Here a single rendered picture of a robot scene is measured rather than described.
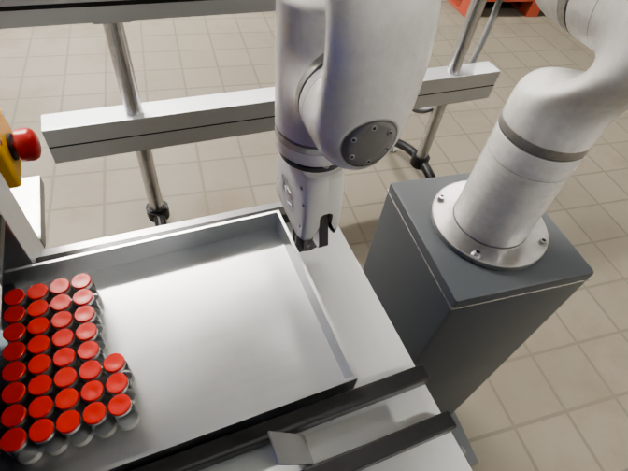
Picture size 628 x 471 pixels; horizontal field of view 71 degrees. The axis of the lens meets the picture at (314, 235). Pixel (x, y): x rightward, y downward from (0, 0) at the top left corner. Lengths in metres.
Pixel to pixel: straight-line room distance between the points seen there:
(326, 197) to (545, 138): 0.28
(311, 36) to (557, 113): 0.32
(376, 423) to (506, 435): 1.11
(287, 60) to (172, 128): 1.10
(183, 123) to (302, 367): 1.07
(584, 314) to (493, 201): 1.36
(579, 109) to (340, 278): 0.34
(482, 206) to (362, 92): 0.41
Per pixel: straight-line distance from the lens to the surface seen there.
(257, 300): 0.58
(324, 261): 0.62
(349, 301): 0.59
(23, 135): 0.64
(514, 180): 0.65
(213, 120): 1.49
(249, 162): 2.10
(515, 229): 0.71
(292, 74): 0.39
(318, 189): 0.46
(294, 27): 0.38
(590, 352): 1.92
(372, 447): 0.50
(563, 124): 0.60
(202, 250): 0.63
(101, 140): 1.48
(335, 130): 0.33
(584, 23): 0.57
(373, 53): 0.31
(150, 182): 1.63
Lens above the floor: 1.37
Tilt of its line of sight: 49 degrees down
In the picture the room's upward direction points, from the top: 9 degrees clockwise
